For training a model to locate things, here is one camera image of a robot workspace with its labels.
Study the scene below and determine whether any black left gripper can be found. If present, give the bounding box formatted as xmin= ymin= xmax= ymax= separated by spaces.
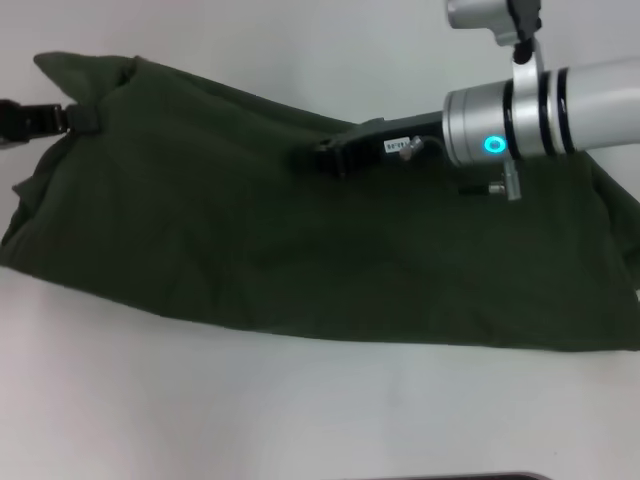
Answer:
xmin=0 ymin=98 xmax=102 ymax=152

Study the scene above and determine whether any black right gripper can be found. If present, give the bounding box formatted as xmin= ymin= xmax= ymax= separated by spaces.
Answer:
xmin=291 ymin=110 xmax=452 ymax=180

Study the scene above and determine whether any dark green FREE t-shirt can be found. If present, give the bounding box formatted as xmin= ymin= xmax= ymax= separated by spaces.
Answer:
xmin=0 ymin=49 xmax=640 ymax=359

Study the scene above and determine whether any silver right cable connector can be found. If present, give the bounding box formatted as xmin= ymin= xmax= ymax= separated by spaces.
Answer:
xmin=399 ymin=135 xmax=424 ymax=163

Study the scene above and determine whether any dark right arm cable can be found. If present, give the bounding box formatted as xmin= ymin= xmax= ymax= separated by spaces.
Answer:
xmin=418 ymin=136 xmax=448 ymax=162

